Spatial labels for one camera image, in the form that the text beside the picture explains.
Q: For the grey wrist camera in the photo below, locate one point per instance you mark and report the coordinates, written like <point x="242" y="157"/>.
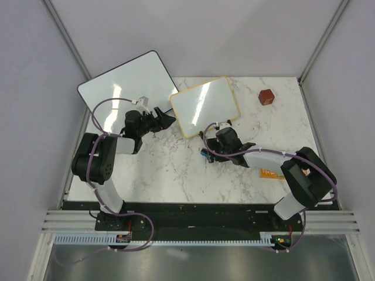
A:
<point x="143" y="101"/>
<point x="222" y="125"/>

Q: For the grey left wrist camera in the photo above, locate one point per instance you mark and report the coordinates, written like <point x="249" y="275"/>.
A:
<point x="143" y="101"/>

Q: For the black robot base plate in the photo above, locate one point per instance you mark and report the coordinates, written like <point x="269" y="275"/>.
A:
<point x="197" y="221"/>

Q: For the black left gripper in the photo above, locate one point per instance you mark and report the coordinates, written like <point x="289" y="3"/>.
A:
<point x="163" y="123"/>

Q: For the large black framed whiteboard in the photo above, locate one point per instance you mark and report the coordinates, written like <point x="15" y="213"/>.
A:
<point x="143" y="76"/>

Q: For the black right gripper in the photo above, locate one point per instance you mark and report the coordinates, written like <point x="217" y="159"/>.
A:
<point x="213" y="143"/>

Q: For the blue whiteboard eraser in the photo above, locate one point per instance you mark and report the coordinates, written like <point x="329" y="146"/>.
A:
<point x="205" y="153"/>

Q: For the yellow framed small whiteboard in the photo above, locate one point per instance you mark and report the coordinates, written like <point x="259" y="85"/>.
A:
<point x="196" y="107"/>

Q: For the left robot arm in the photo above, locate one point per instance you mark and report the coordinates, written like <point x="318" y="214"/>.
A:
<point x="94" y="160"/>

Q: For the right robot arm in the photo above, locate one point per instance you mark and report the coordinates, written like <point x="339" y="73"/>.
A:
<point x="310" y="181"/>

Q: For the light blue cable duct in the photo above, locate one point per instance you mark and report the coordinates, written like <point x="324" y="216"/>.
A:
<point x="120" y="240"/>

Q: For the red wooden cube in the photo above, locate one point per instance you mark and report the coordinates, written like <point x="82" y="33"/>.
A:
<point x="266" y="97"/>

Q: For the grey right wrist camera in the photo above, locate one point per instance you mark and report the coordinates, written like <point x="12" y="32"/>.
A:
<point x="222" y="125"/>

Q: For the aluminium rail frame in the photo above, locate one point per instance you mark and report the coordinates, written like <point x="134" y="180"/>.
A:
<point x="80" y="218"/>

